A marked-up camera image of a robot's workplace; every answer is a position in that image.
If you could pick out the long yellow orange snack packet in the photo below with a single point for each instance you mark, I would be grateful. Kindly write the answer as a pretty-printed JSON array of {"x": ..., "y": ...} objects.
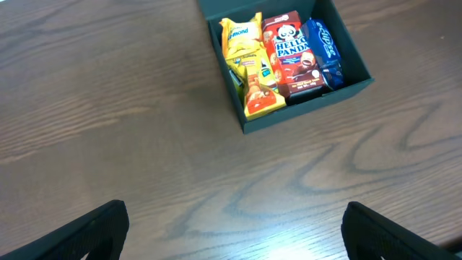
[{"x": 259, "y": 100}]

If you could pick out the red Hello Panda box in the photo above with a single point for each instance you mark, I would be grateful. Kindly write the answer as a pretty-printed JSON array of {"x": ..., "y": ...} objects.
[{"x": 293, "y": 63}]

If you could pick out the small yellow snack packet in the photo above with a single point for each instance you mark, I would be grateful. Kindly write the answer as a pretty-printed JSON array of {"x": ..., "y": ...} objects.
[{"x": 241, "y": 38}]

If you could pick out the green Pretz snack box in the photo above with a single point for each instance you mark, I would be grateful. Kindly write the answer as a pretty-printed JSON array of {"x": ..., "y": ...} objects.
[{"x": 253, "y": 64}]

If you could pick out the blue Dairy Milk chocolate bar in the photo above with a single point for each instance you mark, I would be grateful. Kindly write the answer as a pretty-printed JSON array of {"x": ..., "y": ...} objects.
[{"x": 333, "y": 75}]

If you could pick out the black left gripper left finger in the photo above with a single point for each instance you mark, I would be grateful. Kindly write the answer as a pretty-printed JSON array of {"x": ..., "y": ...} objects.
[{"x": 99, "y": 234}]

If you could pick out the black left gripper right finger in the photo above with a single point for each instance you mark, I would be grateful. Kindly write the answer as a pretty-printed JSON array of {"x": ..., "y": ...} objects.
[{"x": 368, "y": 235}]

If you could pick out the black gift box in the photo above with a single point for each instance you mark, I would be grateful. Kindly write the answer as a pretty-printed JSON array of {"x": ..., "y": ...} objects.
[{"x": 356, "y": 74}]

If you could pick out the blue Eclipse mint tin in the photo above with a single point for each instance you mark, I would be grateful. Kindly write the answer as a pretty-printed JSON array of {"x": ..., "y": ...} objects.
[{"x": 321, "y": 43}]

